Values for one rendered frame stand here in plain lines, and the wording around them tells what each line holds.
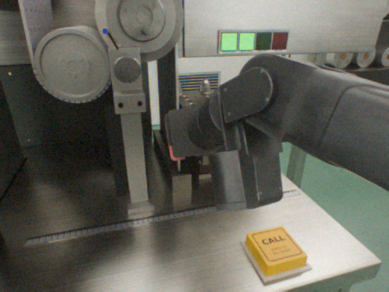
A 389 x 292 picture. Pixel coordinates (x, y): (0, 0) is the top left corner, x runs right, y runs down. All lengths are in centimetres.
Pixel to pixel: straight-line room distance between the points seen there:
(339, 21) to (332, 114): 95
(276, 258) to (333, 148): 28
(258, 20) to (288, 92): 75
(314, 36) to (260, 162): 84
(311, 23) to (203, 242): 81
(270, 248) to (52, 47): 47
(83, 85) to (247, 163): 35
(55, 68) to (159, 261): 36
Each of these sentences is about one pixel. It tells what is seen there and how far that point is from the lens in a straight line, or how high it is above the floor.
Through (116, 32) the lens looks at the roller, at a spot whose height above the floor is 123.
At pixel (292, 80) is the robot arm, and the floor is 120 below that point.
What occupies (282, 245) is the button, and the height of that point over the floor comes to 92.
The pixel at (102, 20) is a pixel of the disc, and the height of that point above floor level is 124.
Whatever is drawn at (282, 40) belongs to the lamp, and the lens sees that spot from 98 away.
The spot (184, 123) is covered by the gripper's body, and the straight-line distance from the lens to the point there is 36.
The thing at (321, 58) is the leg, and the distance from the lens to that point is 131.
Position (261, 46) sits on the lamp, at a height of 117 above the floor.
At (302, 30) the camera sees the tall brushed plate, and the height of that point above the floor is 122.
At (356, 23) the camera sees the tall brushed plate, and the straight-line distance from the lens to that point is 118.
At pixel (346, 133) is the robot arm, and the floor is 118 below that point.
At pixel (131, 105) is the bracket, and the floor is 112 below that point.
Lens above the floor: 124
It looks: 25 degrees down
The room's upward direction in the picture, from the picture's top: straight up
